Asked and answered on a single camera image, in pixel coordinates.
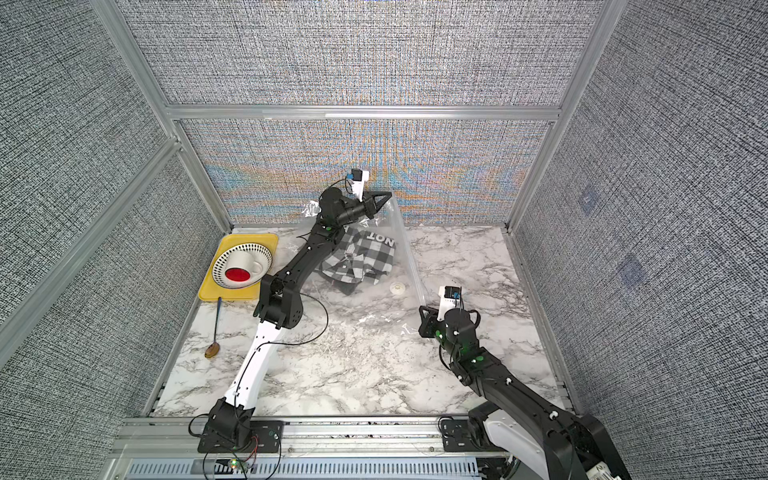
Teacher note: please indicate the white vacuum valve yellow centre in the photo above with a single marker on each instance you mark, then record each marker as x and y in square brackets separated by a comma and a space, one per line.
[397, 288]

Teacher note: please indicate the clear plastic vacuum bag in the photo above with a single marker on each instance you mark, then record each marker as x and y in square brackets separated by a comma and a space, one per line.
[374, 305]

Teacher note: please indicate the black white checkered shirt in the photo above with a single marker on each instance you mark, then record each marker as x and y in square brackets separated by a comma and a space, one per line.
[362, 256]

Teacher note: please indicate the white patterned bowl red inside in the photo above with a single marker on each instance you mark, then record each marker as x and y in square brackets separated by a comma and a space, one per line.
[242, 266]

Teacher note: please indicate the front aluminium rail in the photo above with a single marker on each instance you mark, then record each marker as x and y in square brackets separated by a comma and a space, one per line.
[405, 435]

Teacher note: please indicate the aluminium frame of enclosure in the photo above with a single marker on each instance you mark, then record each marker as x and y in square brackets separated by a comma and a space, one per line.
[618, 221]

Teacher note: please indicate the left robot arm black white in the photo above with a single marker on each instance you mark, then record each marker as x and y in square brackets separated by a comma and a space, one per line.
[280, 306]

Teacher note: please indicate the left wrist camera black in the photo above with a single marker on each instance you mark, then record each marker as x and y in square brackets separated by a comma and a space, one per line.
[358, 178]

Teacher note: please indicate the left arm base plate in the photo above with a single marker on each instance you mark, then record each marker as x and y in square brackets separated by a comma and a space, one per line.
[259, 436]

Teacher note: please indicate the yellow plastic tray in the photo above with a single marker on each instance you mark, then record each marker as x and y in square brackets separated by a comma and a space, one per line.
[209, 291]

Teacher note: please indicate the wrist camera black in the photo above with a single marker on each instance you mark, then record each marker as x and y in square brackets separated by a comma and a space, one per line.
[358, 178]
[450, 297]

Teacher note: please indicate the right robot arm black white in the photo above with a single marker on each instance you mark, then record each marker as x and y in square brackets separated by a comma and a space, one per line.
[552, 442]

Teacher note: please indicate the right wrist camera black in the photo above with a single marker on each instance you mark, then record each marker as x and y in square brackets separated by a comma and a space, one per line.
[450, 297]

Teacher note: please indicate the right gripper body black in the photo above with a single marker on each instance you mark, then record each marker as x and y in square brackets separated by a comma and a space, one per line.
[435, 330]

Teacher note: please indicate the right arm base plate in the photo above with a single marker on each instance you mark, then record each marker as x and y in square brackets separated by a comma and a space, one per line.
[463, 435]

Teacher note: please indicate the white slotted cable duct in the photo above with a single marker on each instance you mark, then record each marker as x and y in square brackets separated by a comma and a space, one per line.
[307, 468]

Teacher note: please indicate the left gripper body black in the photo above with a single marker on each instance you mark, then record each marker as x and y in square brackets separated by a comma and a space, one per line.
[350, 212]

